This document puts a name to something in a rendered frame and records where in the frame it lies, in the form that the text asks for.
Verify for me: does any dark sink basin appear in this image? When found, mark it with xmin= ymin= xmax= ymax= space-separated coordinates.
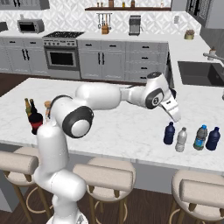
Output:
xmin=177 ymin=60 xmax=224 ymax=88

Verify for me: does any dark microwave oven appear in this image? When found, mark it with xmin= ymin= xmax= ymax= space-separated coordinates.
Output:
xmin=0 ymin=21 xmax=10 ymax=33

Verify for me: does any grey cupboard and drawer run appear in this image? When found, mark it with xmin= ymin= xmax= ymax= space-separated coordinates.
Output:
xmin=76 ymin=38 xmax=170 ymax=84

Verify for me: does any grey coffee machine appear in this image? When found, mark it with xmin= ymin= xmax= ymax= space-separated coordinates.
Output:
xmin=128 ymin=15 xmax=144 ymax=37

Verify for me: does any glass bottle with cork top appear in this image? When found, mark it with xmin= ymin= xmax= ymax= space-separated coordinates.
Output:
xmin=44 ymin=100 xmax=53 ymax=120

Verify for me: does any rail with hanging tools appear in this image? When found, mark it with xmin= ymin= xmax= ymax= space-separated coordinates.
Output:
xmin=95 ymin=11 xmax=114 ymax=31

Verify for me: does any grey glass-door wall cupboard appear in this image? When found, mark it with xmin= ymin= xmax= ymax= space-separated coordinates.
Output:
xmin=170 ymin=0 xmax=224 ymax=30

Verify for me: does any grey bottle with blue cap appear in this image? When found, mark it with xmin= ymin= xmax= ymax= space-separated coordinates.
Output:
xmin=192 ymin=124 xmax=209 ymax=151

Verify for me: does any brown wall shelf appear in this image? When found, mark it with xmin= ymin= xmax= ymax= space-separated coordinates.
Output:
xmin=84 ymin=6 xmax=172 ymax=12

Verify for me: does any dark blue plastic bottle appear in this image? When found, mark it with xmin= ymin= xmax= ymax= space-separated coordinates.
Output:
xmin=205 ymin=126 xmax=221 ymax=151
xmin=163 ymin=121 xmax=177 ymax=146

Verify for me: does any steel stove with oven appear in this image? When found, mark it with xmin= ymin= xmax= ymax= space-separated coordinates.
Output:
xmin=42 ymin=31 xmax=86 ymax=81

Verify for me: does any silver tap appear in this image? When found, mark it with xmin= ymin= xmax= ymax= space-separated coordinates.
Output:
xmin=202 ymin=52 xmax=224 ymax=68

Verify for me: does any silver toaster oven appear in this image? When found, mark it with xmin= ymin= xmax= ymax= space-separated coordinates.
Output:
xmin=17 ymin=18 xmax=46 ymax=35

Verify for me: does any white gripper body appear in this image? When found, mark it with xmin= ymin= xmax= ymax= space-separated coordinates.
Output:
xmin=159 ymin=97 xmax=182 ymax=123

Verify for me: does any olive green glass bottle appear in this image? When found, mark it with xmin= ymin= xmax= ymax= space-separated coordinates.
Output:
xmin=24 ymin=98 xmax=32 ymax=118

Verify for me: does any beige bar stool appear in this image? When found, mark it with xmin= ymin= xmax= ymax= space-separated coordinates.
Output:
xmin=168 ymin=168 xmax=224 ymax=224
xmin=72 ymin=157 xmax=137 ymax=224
xmin=0 ymin=145 xmax=54 ymax=224

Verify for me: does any potted plant in pale pot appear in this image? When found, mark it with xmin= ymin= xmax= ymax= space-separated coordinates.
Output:
xmin=184 ymin=29 xmax=196 ymax=41

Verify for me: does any clear plastic bottle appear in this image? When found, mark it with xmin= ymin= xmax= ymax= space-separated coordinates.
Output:
xmin=174 ymin=126 xmax=188 ymax=153

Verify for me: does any grey base cupboard run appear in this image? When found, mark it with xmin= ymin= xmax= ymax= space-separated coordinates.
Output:
xmin=0 ymin=37 xmax=49 ymax=76

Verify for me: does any wooden knife block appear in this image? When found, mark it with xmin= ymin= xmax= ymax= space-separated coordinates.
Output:
xmin=101 ymin=24 xmax=110 ymax=36

